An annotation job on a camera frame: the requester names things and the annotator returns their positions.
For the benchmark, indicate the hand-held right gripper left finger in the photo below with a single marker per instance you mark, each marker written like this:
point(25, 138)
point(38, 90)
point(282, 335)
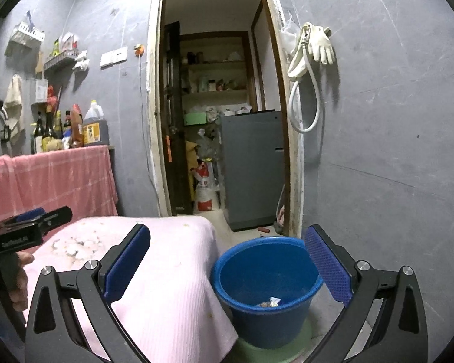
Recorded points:
point(126, 261)

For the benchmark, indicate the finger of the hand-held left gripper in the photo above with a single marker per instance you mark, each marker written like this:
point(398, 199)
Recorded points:
point(26, 215)
point(56, 217)

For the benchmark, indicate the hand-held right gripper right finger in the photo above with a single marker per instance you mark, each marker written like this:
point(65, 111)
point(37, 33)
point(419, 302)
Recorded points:
point(329, 268)

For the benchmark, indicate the blue plastic bucket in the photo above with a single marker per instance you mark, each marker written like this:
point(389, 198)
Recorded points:
point(257, 268)

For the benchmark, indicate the person's left hand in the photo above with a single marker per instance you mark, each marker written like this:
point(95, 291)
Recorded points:
point(21, 287)

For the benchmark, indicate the scattered white crumbs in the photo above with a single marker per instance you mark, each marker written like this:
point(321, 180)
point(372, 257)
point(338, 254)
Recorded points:
point(72, 244)

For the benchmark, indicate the pink checked cloth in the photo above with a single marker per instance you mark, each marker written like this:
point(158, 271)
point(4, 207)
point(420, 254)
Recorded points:
point(60, 181)

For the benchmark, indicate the pink waffle blanket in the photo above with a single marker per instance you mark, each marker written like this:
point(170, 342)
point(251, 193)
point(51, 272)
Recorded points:
point(174, 272)

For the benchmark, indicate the white crumpled paper scrap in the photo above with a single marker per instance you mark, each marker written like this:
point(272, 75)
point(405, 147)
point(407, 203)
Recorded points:
point(269, 302)

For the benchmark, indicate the pink plastic item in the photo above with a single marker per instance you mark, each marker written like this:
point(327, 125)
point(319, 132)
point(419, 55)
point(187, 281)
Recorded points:
point(281, 215)

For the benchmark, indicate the metal faucet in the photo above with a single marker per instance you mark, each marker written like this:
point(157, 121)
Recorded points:
point(5, 133)

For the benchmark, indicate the yellow cap sauce bottle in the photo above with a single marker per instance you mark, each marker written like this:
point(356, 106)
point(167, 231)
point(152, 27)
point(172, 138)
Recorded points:
point(59, 124)

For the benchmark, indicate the orange sauce bottle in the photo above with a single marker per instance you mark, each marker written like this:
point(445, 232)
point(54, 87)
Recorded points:
point(75, 124)

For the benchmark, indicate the green plastic stool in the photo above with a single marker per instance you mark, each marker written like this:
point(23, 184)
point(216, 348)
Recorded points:
point(283, 351)

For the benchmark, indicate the cooking oil jug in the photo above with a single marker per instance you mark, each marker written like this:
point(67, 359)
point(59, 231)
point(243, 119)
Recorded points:
point(96, 130)

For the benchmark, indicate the dark wooden door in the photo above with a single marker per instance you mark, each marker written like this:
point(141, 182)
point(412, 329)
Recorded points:
point(176, 177)

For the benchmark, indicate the white sack red print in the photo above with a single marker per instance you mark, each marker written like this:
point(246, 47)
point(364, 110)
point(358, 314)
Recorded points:
point(206, 189)

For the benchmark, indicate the beige hanging rag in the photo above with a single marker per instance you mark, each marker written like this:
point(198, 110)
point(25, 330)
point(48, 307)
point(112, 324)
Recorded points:
point(13, 98)

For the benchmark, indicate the red bottle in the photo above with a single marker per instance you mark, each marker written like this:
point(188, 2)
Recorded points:
point(52, 98)

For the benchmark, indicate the yellow bag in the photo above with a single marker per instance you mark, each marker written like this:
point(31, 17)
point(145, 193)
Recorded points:
point(192, 155)

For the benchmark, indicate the grey refrigerator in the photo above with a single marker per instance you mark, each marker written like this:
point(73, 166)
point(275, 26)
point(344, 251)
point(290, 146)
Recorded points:
point(249, 166)

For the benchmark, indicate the white plastic bag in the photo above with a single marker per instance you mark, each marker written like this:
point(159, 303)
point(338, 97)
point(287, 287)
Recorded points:
point(81, 62)

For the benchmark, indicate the green box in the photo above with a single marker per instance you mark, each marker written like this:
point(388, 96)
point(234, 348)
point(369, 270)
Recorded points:
point(195, 118)

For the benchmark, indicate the yellow green packet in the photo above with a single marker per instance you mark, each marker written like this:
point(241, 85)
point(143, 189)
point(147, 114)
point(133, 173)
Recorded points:
point(55, 47)

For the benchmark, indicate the pink white packet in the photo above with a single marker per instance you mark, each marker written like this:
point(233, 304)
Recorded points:
point(69, 41)

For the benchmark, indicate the white plastic basket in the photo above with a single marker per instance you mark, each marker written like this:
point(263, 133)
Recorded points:
point(26, 36)

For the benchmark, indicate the blue brush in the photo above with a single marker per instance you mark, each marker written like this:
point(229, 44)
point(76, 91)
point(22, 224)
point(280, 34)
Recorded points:
point(28, 18)

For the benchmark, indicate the cream rubber glove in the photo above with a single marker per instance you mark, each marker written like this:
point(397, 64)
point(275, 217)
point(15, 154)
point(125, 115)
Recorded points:
point(297, 64)
point(321, 45)

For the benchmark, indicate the wooden shelving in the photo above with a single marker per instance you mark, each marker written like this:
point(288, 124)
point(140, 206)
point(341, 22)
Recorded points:
point(215, 63)

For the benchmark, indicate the clear plastic bag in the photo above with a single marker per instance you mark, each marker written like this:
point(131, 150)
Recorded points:
point(287, 36)

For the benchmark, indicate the metal wall box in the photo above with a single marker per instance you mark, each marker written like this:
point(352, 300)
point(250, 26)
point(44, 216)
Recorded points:
point(41, 90)

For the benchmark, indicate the wooden door frame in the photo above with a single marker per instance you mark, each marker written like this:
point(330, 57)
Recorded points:
point(153, 121)

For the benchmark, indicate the metal wall rack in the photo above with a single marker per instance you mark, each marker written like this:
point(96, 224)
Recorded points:
point(60, 60)

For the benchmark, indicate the white switch panel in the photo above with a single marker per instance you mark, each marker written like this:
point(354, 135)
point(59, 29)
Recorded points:
point(114, 56)

